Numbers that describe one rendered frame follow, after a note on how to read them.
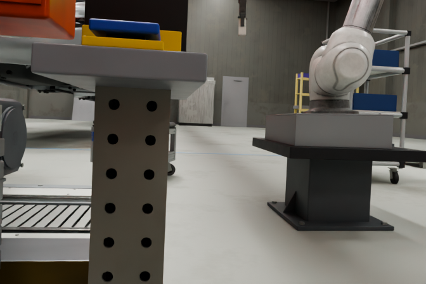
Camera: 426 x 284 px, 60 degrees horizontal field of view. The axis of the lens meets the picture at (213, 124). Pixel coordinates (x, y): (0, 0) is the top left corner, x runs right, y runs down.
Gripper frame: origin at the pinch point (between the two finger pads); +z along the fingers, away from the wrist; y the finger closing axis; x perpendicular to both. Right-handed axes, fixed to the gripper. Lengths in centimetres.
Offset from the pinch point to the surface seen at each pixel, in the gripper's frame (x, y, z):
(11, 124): 52, -72, 39
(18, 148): 53, -68, 45
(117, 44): 16, -113, 31
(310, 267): -17, -51, 77
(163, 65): 12, -112, 33
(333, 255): -26, -41, 77
